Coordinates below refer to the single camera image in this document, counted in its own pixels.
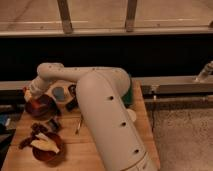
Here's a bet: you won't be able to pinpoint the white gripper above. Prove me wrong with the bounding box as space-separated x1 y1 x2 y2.
23 77 50 102

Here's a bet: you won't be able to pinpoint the orange red pepper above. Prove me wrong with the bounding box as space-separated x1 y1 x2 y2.
26 100 42 112

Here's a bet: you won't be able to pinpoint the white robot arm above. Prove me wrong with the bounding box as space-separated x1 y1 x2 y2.
25 63 158 171

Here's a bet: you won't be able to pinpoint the purple bowl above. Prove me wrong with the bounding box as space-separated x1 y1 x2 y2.
25 94 57 118

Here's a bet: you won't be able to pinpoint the red bowl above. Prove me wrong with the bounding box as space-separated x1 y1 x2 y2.
30 132 62 162

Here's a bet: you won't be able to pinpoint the blue grey cup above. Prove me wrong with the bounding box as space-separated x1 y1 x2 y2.
52 87 65 101

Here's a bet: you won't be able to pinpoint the dark red grapes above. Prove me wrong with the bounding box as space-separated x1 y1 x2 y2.
19 123 48 149

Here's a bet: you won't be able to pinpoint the small dark metal clip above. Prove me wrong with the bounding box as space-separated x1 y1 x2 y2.
46 118 61 132

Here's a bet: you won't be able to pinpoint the small dark round cup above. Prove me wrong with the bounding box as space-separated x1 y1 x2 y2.
68 84 76 97

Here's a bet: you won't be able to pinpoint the black rectangular block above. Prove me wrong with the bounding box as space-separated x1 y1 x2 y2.
65 98 78 111

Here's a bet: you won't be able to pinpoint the yellow banana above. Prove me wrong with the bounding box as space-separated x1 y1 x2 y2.
30 133 60 153

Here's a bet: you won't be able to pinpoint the metal spoon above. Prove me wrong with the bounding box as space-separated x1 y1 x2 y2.
75 116 83 135

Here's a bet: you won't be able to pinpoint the green plastic tray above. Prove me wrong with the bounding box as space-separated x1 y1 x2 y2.
122 80 133 107

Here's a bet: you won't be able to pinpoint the white paper cup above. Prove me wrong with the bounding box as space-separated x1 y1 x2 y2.
127 109 137 122

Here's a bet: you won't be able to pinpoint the grey faucet fixture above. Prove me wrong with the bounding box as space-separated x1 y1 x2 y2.
195 60 213 83

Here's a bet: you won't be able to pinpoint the metal window frame rail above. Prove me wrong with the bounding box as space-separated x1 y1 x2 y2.
0 0 213 37

